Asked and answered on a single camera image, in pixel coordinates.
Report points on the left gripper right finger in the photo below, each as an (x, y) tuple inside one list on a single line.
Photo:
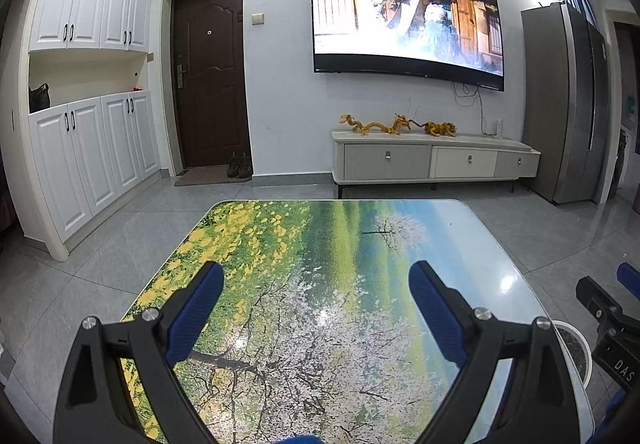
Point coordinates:
[(537, 403)]

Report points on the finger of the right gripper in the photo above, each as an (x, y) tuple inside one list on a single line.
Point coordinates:
[(629, 277), (608, 313)]

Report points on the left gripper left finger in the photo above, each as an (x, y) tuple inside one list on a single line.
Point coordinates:
[(94, 403)]

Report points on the white round trash bin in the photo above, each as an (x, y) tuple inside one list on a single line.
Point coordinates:
[(578, 348)]

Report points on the golden tiger figurine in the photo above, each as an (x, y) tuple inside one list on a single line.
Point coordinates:
[(440, 129)]

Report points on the grey double door refrigerator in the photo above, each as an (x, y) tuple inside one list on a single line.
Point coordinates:
[(566, 109)]

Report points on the white TV console cabinet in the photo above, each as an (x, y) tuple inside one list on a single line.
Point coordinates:
[(417, 158)]

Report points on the brown door mat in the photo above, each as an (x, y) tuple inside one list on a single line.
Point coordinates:
[(209, 175)]

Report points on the golden dragon figurine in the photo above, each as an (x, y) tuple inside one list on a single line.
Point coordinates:
[(400, 122)]

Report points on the pair of dark shoes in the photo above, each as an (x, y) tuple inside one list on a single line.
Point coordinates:
[(240, 166)]

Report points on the black handbag on shelf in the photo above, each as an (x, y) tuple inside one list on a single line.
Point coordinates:
[(39, 98)]

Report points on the dark brown entrance door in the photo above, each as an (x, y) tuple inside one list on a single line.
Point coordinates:
[(208, 79)]

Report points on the wall mounted curved television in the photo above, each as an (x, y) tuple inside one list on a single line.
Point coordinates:
[(453, 40)]

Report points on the beige wall light switch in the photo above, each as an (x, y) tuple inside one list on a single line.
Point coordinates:
[(257, 19)]

